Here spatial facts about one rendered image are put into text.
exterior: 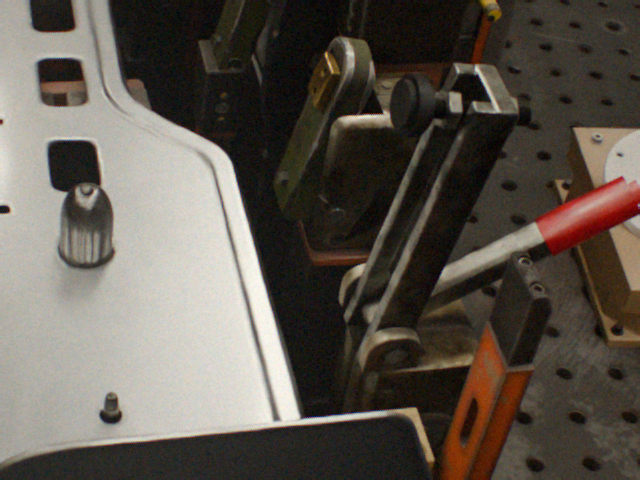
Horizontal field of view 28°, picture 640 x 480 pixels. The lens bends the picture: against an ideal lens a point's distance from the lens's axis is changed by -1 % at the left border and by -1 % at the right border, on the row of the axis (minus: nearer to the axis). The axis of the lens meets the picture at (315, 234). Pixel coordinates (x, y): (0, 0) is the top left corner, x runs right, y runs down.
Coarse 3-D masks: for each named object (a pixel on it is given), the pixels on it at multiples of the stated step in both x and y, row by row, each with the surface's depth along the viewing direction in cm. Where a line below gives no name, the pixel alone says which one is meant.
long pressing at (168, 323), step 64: (0, 0) 95; (0, 64) 89; (0, 128) 85; (64, 128) 85; (128, 128) 86; (0, 192) 80; (64, 192) 81; (128, 192) 82; (192, 192) 83; (0, 256) 76; (128, 256) 78; (192, 256) 79; (256, 256) 79; (0, 320) 73; (64, 320) 74; (128, 320) 74; (192, 320) 75; (256, 320) 75; (0, 384) 70; (64, 384) 70; (128, 384) 71; (192, 384) 72; (256, 384) 72; (0, 448) 67
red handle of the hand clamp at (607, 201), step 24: (600, 192) 66; (624, 192) 65; (552, 216) 66; (576, 216) 66; (600, 216) 65; (624, 216) 66; (504, 240) 67; (528, 240) 66; (552, 240) 66; (576, 240) 66; (456, 264) 68; (480, 264) 67; (504, 264) 67; (456, 288) 67; (480, 288) 68
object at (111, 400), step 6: (108, 396) 68; (114, 396) 68; (108, 402) 68; (114, 402) 68; (108, 408) 68; (114, 408) 68; (108, 414) 69; (114, 414) 69; (108, 420) 69; (114, 420) 69
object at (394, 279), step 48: (432, 96) 58; (480, 96) 59; (432, 144) 62; (480, 144) 59; (432, 192) 61; (480, 192) 61; (384, 240) 66; (432, 240) 62; (384, 288) 69; (432, 288) 65
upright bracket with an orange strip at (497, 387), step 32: (512, 256) 53; (512, 288) 54; (512, 320) 54; (544, 320) 53; (480, 352) 57; (512, 352) 54; (480, 384) 58; (512, 384) 55; (480, 416) 58; (512, 416) 57; (448, 448) 62; (480, 448) 58
